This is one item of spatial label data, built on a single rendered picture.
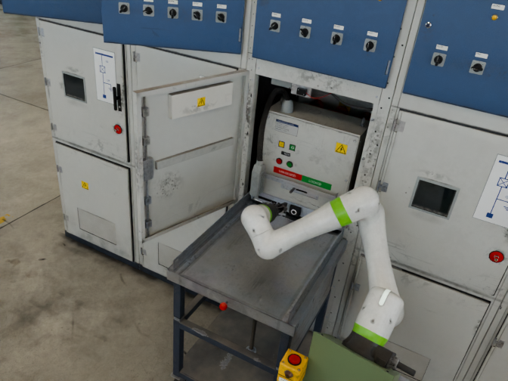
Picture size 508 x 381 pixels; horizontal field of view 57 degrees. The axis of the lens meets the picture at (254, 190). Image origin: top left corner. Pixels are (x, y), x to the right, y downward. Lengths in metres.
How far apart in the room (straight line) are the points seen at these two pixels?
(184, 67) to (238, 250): 0.96
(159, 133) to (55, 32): 1.17
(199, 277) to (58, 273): 1.59
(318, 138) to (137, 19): 1.00
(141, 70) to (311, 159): 1.03
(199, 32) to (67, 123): 1.28
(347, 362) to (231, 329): 1.21
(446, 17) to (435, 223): 0.87
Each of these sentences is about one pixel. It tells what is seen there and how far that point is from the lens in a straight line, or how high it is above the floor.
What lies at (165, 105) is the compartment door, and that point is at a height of 1.49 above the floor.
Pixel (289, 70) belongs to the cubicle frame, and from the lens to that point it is 2.22.
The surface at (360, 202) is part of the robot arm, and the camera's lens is 1.85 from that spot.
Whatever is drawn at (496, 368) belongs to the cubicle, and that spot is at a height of 0.45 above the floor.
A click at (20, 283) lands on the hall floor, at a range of 3.50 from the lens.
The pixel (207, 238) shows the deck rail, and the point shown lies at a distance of 2.30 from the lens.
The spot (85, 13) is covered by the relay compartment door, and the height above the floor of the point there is 1.69.
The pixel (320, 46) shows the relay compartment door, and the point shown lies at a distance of 2.12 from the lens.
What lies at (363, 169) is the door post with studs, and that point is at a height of 1.25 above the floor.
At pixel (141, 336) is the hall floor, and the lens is 3.01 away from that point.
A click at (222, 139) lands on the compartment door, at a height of 1.24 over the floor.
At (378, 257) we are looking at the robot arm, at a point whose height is 1.09.
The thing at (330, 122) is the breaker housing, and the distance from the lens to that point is 2.33.
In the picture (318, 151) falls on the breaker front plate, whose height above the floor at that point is 1.26.
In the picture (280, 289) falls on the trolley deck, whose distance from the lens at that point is 2.08.
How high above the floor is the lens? 2.24
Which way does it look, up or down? 31 degrees down
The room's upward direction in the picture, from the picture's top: 6 degrees clockwise
